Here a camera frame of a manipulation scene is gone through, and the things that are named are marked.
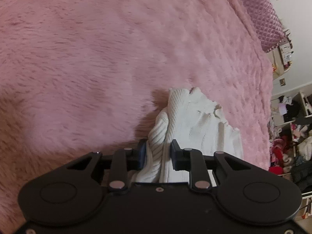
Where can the pink fluffy blanket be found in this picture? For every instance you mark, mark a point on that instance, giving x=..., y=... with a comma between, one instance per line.
x=97, y=53

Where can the white knit sweater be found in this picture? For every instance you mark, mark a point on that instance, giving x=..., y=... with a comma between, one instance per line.
x=199, y=126

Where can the white shelf unit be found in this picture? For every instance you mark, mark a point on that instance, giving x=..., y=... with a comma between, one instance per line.
x=295, y=107

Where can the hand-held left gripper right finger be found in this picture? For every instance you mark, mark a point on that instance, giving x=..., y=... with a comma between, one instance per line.
x=175, y=154

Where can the wall socket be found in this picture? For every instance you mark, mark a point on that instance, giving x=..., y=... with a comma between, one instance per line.
x=282, y=82

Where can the pile of clothes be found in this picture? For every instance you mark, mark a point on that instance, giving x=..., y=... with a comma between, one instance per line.
x=290, y=148

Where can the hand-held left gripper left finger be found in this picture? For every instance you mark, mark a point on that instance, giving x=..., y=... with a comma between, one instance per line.
x=142, y=154

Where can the pink textured pillow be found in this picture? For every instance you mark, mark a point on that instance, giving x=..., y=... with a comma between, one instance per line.
x=260, y=12

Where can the beige bedside table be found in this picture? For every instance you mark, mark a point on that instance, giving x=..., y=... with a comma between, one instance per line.
x=281, y=58

